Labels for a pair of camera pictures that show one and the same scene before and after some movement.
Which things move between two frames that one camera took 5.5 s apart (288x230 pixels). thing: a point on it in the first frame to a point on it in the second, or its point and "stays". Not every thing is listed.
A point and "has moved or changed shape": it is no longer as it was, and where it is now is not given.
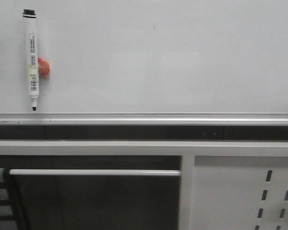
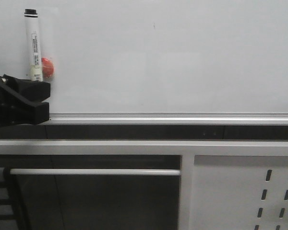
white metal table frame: (187, 149) stays
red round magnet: (43, 67) has moved or changed shape
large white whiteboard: (147, 63) stays
